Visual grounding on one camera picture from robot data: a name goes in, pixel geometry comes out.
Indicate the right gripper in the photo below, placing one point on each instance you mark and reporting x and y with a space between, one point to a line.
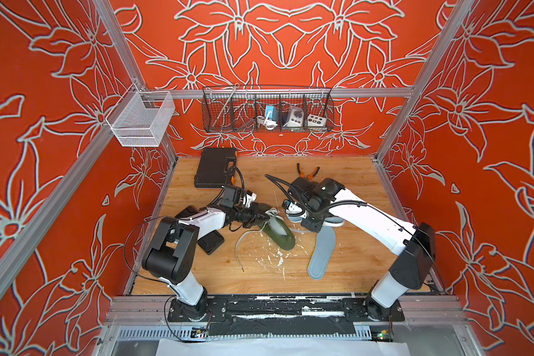
310 228

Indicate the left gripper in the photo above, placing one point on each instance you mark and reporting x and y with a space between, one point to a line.
254 211

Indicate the green shoe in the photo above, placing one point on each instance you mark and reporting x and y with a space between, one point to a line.
275 228
333 222

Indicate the grey insole being inserted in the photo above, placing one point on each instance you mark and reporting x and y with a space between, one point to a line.
293 212

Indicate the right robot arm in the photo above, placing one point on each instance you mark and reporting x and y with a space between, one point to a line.
413 245

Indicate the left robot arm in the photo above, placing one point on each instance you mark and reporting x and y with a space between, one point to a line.
170 254

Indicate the grey insole on table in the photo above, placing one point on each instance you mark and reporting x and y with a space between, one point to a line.
325 243

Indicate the black tool case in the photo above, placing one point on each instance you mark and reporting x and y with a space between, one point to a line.
212 171

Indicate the white dotted box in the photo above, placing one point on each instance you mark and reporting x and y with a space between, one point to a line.
316 123

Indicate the blue white box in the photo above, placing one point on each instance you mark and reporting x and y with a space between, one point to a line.
271 116

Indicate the clear plastic bin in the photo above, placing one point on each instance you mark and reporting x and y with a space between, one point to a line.
137 126

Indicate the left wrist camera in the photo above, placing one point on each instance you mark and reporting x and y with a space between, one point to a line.
248 199

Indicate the black wire basket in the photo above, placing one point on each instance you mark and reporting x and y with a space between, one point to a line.
241 108

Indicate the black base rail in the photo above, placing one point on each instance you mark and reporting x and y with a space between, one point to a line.
284 316

